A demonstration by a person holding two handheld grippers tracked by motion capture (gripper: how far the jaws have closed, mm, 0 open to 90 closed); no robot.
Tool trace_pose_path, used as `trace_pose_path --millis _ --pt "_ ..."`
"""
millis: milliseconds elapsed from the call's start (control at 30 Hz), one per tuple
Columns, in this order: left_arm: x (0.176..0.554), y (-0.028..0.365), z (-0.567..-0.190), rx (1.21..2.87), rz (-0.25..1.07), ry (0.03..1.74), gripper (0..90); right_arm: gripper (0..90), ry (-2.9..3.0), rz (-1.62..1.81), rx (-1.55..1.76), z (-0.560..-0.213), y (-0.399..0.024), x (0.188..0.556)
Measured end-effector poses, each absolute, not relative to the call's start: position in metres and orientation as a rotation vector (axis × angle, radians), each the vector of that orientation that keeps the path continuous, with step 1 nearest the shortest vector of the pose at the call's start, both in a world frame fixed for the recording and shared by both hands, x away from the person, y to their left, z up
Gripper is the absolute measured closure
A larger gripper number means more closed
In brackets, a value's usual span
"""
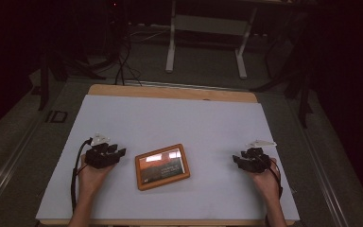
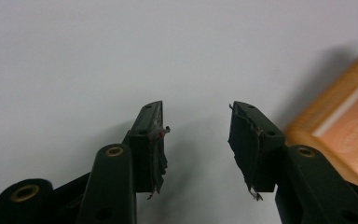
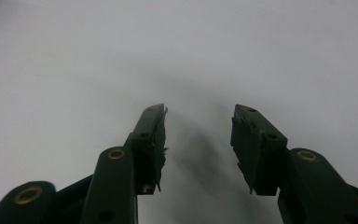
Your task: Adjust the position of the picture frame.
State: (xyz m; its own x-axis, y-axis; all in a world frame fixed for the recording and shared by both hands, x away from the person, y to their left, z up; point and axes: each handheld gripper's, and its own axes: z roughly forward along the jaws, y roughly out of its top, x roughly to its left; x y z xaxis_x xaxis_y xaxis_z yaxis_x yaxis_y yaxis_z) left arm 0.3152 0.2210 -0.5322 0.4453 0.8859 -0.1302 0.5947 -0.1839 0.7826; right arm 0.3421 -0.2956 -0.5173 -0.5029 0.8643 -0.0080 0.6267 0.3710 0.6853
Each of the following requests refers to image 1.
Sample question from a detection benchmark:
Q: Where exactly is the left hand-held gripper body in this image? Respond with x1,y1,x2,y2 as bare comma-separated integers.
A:
84,132,121,170

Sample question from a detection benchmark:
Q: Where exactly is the person's left hand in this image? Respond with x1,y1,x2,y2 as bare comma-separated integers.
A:
77,153,118,198

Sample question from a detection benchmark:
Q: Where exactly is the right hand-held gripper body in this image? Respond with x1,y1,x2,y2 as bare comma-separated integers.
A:
239,139,279,174

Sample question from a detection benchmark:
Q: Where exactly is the person's right hand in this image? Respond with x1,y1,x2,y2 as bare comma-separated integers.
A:
249,157,282,202

